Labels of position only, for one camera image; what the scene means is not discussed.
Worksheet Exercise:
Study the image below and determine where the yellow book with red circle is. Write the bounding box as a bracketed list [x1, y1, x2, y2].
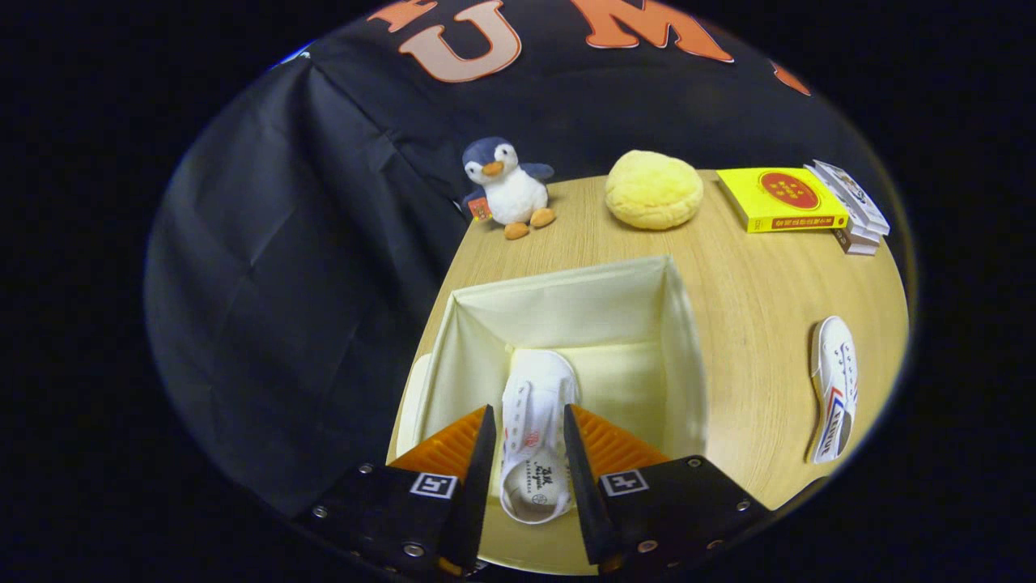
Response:
[716, 167, 850, 234]

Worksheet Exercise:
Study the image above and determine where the yellow round plush cushion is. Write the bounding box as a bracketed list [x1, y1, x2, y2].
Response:
[605, 150, 704, 232]

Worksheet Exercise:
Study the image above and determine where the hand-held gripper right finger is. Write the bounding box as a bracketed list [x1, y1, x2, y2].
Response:
[563, 402, 771, 574]

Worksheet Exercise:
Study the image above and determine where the white canvas shoe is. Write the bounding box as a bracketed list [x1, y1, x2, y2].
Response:
[807, 316, 859, 465]
[498, 348, 580, 526]

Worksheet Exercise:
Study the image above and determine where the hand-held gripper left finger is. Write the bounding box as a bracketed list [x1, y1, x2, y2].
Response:
[293, 404, 497, 579]

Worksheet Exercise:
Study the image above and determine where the black backdrop cloth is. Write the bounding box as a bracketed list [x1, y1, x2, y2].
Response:
[146, 0, 891, 519]

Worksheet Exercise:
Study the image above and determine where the pale pink book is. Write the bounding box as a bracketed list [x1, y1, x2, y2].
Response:
[834, 228, 878, 256]

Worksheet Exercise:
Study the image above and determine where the white paperback book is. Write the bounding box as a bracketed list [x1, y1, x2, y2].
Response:
[804, 164, 881, 246]

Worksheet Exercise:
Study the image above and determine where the cream fabric storage box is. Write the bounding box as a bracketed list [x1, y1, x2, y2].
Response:
[387, 255, 709, 576]

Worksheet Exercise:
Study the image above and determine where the penguin plush toy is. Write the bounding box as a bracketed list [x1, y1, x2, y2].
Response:
[461, 136, 558, 240]

